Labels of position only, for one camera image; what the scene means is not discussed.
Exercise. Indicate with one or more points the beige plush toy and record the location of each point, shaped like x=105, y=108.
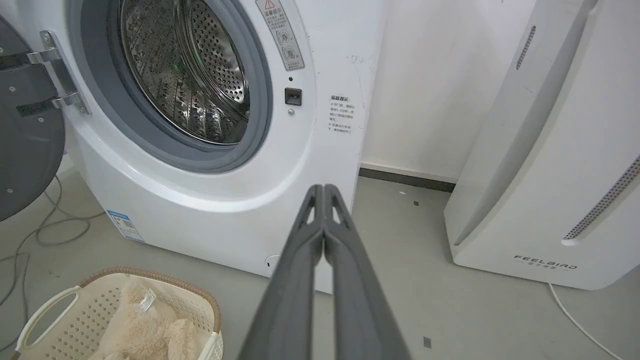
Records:
x=145, y=330

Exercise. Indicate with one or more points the white front-load washing machine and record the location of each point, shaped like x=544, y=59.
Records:
x=200, y=150

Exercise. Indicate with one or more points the white air purifier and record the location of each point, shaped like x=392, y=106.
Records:
x=555, y=150

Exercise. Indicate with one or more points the cream perforated laundry basket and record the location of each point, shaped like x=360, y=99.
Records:
x=80, y=310

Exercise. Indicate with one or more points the grey washing machine door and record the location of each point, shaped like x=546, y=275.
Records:
x=25, y=125

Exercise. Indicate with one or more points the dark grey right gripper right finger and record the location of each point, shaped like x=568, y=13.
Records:
x=357, y=285

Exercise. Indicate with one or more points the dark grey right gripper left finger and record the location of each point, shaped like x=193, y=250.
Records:
x=292, y=280

